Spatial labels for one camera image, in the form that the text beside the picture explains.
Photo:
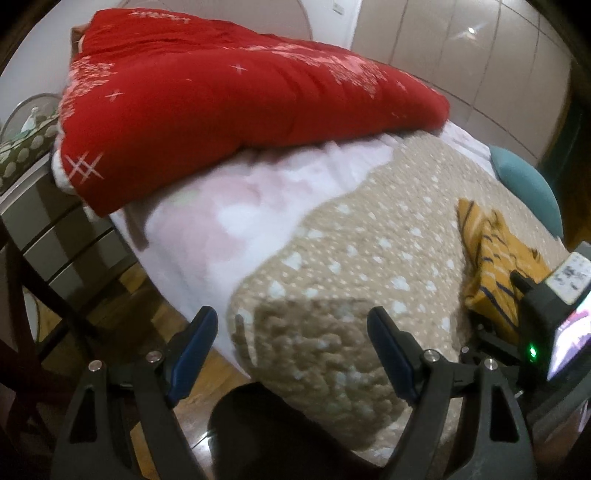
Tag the grey bedside drawer cabinet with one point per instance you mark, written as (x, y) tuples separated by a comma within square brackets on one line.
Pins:
[(75, 256)]

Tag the round pink headboard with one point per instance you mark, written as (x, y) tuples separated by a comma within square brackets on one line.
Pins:
[(286, 18)]

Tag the beige heart-pattern blanket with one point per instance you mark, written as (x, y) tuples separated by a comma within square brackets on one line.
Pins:
[(299, 323)]

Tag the white built-in wardrobe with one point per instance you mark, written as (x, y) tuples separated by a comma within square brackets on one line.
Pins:
[(502, 66)]

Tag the red quilt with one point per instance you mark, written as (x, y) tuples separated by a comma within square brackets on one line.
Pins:
[(155, 96)]

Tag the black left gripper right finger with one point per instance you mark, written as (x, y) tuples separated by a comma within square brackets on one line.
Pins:
[(465, 422)]

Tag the teal pillow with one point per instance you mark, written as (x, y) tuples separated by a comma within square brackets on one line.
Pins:
[(528, 184)]

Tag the green dotted cushion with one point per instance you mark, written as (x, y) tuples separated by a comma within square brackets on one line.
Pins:
[(20, 153)]

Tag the wall light switch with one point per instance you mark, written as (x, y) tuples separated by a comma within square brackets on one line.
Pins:
[(338, 8)]

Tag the smartphone with lit screen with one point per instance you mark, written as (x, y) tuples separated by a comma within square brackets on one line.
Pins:
[(571, 337)]

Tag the yellow striped small sweater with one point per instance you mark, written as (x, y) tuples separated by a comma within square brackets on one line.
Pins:
[(495, 254)]

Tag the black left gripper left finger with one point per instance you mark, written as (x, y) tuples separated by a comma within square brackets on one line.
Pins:
[(95, 440)]

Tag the pink white bed sheet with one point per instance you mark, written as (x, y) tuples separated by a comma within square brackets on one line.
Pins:
[(201, 237)]

